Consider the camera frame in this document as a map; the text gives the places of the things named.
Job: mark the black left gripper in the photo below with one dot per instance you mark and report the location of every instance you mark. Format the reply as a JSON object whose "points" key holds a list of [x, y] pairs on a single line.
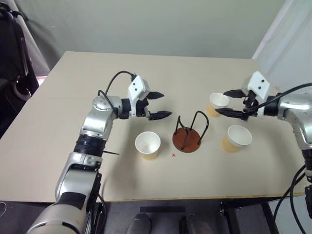
{"points": [[142, 108]]}

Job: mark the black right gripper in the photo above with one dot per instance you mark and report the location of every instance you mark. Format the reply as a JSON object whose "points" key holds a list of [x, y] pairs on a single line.
{"points": [[249, 102]]}

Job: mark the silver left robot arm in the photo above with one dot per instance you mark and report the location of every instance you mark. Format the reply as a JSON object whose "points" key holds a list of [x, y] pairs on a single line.
{"points": [[95, 122]]}

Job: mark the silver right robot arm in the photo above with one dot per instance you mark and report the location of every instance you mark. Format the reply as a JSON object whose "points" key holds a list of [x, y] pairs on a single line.
{"points": [[292, 107]]}

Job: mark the white and tan paper cup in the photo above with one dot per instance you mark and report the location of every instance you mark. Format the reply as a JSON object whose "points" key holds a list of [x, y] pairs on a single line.
{"points": [[239, 136], [147, 146], [218, 100]]}

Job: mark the black zip tie tail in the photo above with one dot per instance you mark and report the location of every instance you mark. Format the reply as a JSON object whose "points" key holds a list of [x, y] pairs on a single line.
{"points": [[112, 153]]}

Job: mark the white curtain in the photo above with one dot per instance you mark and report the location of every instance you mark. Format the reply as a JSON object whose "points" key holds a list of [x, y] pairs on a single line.
{"points": [[280, 36]]}

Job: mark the black tape strip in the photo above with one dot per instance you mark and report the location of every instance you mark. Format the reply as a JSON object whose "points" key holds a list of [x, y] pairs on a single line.
{"points": [[162, 209]]}

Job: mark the dark rounded shape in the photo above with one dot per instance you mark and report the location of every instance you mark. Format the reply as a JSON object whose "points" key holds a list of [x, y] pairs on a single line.
{"points": [[140, 223], [195, 224]]}

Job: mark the black chair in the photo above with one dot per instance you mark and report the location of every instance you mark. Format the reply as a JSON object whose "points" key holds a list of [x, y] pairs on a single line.
{"points": [[9, 48]]}

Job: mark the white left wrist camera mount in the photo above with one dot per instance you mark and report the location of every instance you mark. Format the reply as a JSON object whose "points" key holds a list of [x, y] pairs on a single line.
{"points": [[137, 87]]}

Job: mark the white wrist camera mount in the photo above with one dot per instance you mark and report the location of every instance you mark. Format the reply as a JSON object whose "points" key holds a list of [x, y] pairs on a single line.
{"points": [[137, 87], [259, 84]]}

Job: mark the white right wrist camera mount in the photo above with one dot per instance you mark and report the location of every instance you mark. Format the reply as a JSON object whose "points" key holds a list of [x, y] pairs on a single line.
{"points": [[259, 84]]}

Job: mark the black metal table frame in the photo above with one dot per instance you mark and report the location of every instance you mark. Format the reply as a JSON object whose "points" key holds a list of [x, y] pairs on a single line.
{"points": [[269, 217]]}

